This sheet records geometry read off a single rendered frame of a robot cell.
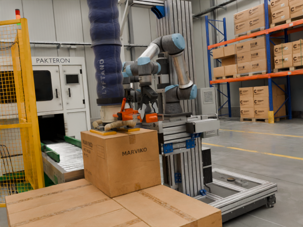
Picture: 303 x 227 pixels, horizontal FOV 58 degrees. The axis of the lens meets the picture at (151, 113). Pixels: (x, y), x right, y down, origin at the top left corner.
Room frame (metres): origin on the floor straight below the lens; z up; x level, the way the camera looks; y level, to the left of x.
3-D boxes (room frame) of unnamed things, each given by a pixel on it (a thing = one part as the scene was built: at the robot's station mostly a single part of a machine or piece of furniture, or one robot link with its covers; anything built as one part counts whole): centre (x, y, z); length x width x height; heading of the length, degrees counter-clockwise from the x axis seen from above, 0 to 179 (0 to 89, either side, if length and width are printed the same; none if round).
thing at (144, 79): (1.61, 0.02, 1.29); 0.08 x 0.08 x 0.05
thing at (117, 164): (2.12, 0.29, 0.74); 0.60 x 0.40 x 0.40; 30
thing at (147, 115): (1.59, 0.02, 1.07); 0.08 x 0.07 x 0.05; 29
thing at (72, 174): (2.44, 0.48, 0.58); 0.70 x 0.03 x 0.06; 121
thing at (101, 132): (2.08, 0.39, 0.97); 0.34 x 0.10 x 0.05; 29
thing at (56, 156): (3.62, 1.49, 0.60); 1.60 x 0.10 x 0.09; 31
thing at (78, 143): (3.89, 1.04, 0.60); 1.60 x 0.10 x 0.09; 31
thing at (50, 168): (3.28, 1.36, 0.50); 2.31 x 0.05 x 0.19; 31
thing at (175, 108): (2.25, -0.18, 1.09); 0.15 x 0.15 x 0.10
